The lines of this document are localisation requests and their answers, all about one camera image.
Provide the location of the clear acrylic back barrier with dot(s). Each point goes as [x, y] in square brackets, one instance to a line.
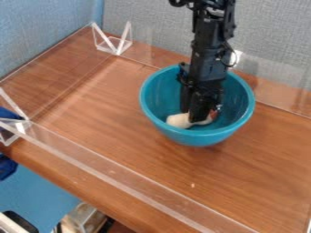
[279, 85]

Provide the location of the white box under table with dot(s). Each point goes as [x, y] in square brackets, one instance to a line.
[84, 219]

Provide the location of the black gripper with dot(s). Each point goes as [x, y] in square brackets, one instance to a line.
[200, 78]

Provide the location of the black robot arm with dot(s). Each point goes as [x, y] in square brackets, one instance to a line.
[212, 24]

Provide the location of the clear acrylic front barrier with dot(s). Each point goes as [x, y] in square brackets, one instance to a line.
[153, 194]

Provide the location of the clear acrylic barrier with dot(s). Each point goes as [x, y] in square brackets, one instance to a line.
[153, 194]
[279, 85]

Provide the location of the clear acrylic corner bracket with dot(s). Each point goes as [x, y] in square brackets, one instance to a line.
[111, 44]

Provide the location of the white brown toy mushroom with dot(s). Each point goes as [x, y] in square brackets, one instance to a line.
[180, 120]

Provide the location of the blue plastic bowl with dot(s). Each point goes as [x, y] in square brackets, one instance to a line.
[159, 101]

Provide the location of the blue clamp object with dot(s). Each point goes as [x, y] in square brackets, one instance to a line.
[8, 165]

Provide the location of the black white device corner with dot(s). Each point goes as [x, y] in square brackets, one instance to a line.
[12, 223]

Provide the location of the clear acrylic left bracket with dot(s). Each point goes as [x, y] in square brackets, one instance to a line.
[13, 120]

